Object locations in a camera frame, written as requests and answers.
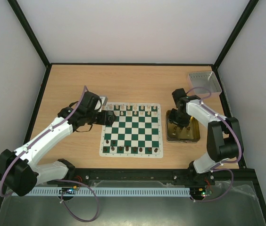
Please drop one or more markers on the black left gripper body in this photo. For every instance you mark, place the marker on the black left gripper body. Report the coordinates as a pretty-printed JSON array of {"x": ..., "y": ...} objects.
[{"x": 99, "y": 121}]

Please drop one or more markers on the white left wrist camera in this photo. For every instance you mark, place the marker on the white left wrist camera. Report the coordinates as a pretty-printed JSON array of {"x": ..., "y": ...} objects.
[{"x": 103, "y": 102}]

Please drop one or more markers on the grey slotted cable duct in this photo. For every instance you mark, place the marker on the grey slotted cable duct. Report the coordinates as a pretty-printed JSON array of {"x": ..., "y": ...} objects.
[{"x": 111, "y": 192}]

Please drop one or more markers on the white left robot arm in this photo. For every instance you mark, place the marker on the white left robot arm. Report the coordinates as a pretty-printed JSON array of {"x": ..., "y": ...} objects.
[{"x": 19, "y": 169}]

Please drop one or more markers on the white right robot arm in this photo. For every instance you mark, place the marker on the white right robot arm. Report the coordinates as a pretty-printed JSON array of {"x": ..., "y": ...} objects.
[{"x": 224, "y": 140}]

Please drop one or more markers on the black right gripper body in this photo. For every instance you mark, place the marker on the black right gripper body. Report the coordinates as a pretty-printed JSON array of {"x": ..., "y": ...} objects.
[{"x": 178, "y": 122}]

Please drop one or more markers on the green white chess board mat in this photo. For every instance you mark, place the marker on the green white chess board mat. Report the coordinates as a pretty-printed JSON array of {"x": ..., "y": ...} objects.
[{"x": 137, "y": 125}]

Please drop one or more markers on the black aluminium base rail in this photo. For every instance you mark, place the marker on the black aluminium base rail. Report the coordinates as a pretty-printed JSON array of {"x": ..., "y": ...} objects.
[{"x": 177, "y": 177}]

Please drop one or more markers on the gold metal tin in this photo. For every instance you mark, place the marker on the gold metal tin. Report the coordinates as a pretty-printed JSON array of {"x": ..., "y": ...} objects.
[{"x": 189, "y": 134}]

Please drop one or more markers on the silver pink tin lid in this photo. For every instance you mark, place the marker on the silver pink tin lid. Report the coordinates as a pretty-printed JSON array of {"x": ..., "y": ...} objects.
[{"x": 204, "y": 82}]

